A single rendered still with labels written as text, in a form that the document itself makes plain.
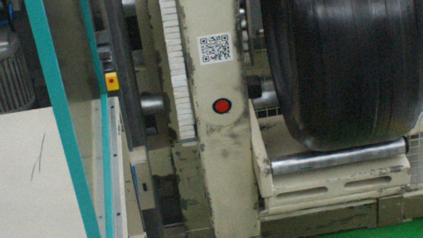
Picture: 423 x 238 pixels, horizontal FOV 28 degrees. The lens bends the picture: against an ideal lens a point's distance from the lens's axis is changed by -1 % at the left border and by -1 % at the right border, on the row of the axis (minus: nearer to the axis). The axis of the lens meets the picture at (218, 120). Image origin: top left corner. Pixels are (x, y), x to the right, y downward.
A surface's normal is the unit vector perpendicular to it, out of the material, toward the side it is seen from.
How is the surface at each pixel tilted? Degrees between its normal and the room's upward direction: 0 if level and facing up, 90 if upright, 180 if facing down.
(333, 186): 90
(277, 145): 0
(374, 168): 0
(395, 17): 60
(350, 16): 56
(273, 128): 0
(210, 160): 90
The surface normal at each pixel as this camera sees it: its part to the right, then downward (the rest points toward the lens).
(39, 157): -0.10, -0.80
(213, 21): 0.13, 0.58
